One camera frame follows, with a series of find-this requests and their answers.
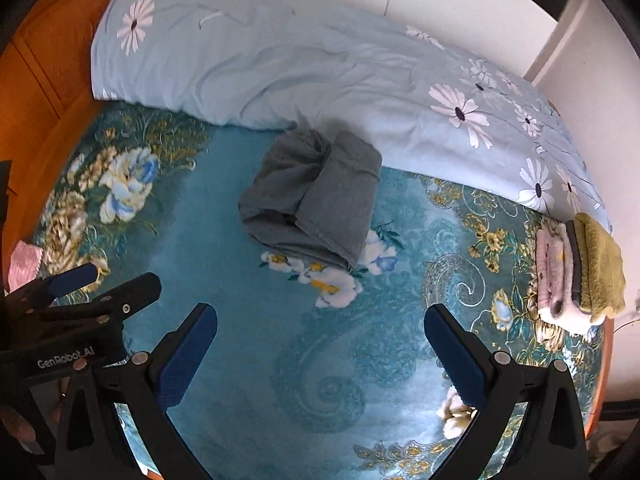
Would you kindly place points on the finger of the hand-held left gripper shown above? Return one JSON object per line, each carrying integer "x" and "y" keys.
{"x": 75, "y": 277}
{"x": 137, "y": 292}

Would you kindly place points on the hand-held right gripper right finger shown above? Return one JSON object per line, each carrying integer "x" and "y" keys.
{"x": 457, "y": 360}

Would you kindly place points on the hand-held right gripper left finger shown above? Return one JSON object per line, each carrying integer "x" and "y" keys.
{"x": 186, "y": 360}

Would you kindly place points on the grey pants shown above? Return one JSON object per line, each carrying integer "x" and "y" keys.
{"x": 325, "y": 195}

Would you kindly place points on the pink pillow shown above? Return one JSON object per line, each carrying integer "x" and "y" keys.
{"x": 25, "y": 265}

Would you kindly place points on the teal floral blanket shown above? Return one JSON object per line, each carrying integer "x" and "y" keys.
{"x": 240, "y": 270}

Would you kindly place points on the white folded cloth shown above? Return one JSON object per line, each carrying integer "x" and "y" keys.
{"x": 565, "y": 317}

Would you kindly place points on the pink folded cloth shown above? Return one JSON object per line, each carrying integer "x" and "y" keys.
{"x": 552, "y": 265}

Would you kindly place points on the dark grey folded cloth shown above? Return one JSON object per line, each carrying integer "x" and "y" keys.
{"x": 575, "y": 260}

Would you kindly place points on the olive green folded towel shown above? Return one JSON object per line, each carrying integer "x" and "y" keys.
{"x": 602, "y": 265}

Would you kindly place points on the wooden headboard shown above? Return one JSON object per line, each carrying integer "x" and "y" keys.
{"x": 50, "y": 85}

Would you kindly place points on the light blue floral quilt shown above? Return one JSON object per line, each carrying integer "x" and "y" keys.
{"x": 300, "y": 60}

